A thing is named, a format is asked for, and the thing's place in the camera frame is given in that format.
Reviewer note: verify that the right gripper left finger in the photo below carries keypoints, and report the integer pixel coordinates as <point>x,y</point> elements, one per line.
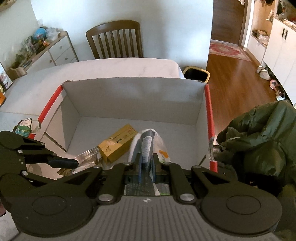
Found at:
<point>116,179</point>

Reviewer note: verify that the green anime plush pouch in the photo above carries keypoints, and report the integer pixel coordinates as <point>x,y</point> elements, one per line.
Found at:
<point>26,127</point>

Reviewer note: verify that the brown wooden chair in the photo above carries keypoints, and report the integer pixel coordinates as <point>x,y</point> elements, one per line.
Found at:
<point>116,39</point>

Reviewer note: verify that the red patterned rug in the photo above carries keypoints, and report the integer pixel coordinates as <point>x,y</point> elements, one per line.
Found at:
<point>228,50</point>

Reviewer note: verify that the white drawer sideboard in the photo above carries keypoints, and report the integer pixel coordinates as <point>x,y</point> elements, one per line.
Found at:
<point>59,52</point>

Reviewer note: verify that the white wall cabinets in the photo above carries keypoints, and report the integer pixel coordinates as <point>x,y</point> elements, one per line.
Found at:
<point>272,40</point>

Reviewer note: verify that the brown wooden door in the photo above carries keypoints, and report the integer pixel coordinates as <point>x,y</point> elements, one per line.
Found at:
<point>229,17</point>

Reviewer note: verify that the blue globe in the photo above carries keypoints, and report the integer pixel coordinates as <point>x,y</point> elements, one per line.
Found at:
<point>40,34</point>

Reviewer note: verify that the red cardboard shoe box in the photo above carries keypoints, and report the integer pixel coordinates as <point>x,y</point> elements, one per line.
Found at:
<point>81,114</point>

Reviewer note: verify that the clear plastic bag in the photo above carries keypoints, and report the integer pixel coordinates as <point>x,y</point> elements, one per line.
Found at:
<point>87,159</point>

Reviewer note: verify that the black wastebasket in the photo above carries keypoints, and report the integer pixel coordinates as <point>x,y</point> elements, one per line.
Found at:
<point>196,73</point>

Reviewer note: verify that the dark green jacket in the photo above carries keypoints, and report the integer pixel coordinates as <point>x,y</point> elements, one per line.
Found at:
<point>259,146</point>

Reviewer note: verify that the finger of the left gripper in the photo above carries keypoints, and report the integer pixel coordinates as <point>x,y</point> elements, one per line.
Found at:
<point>60,162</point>

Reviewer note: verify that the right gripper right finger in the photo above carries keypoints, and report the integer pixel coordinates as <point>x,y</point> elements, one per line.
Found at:
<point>173,175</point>

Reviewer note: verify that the yellow small box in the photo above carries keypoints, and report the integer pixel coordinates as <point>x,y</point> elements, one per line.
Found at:
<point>112,148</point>

